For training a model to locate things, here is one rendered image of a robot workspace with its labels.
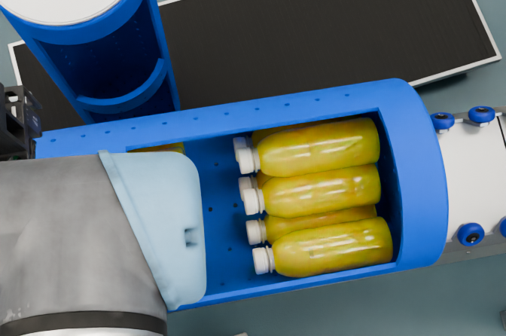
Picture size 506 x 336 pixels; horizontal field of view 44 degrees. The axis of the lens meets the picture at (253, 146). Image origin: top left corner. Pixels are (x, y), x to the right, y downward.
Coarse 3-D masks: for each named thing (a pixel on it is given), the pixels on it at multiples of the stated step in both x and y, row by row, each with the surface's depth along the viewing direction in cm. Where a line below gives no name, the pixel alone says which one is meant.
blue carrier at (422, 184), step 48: (288, 96) 90; (336, 96) 88; (384, 96) 86; (48, 144) 84; (96, 144) 83; (144, 144) 82; (192, 144) 103; (384, 144) 103; (432, 144) 82; (384, 192) 108; (432, 192) 81; (240, 240) 104; (432, 240) 84; (240, 288) 95; (288, 288) 87
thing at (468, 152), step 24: (504, 120) 116; (456, 144) 114; (480, 144) 114; (504, 144) 115; (456, 168) 113; (480, 168) 113; (504, 168) 113; (456, 192) 112; (480, 192) 112; (504, 192) 112; (456, 216) 111; (480, 216) 111; (432, 264) 116
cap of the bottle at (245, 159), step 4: (240, 148) 93; (244, 148) 92; (248, 148) 92; (240, 152) 92; (244, 152) 92; (248, 152) 92; (240, 156) 92; (244, 156) 92; (248, 156) 92; (240, 160) 91; (244, 160) 91; (248, 160) 92; (240, 164) 92; (244, 164) 91; (248, 164) 92; (252, 164) 92; (240, 168) 92; (244, 168) 92; (248, 168) 92; (252, 168) 92; (244, 172) 92; (248, 172) 93
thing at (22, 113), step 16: (0, 96) 43; (32, 96) 51; (0, 112) 42; (16, 112) 49; (32, 112) 51; (0, 128) 42; (16, 128) 47; (32, 128) 51; (0, 144) 45; (16, 144) 45; (32, 144) 52; (0, 160) 47
